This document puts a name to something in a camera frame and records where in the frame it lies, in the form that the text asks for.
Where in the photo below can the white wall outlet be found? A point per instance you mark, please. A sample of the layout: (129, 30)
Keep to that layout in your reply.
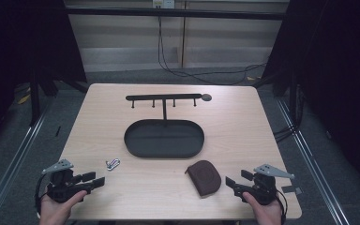
(163, 3)

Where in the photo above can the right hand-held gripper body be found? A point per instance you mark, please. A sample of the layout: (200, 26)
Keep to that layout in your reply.
(264, 187)

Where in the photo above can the metal floor rail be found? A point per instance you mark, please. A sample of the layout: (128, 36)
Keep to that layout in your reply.
(312, 168)
(15, 156)

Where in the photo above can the person's right hand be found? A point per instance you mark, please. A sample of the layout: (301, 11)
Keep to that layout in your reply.
(267, 214)

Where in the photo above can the black hook rack with tray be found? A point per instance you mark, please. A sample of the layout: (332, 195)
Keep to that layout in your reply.
(164, 139)

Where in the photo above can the person's left hand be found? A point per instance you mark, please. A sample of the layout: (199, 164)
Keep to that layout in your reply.
(54, 213)

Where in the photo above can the dark curtain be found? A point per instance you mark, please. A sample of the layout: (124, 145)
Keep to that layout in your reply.
(340, 78)
(18, 47)

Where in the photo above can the black horizontal frame bar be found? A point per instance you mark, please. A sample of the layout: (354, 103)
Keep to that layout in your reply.
(175, 13)

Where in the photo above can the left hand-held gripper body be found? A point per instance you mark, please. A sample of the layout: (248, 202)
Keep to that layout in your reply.
(61, 185)

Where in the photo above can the yellow floor tape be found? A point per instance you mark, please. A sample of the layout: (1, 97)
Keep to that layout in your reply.
(24, 99)

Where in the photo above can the brown leather pouch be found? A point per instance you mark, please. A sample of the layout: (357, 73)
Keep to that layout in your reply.
(203, 178)

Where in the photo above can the black stand leg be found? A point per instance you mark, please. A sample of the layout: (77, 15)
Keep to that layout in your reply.
(35, 103)

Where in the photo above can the grey tape strip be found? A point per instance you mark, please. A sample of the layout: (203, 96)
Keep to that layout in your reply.
(291, 189)

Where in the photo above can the small black floor object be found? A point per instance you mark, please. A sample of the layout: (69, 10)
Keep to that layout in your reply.
(58, 131)

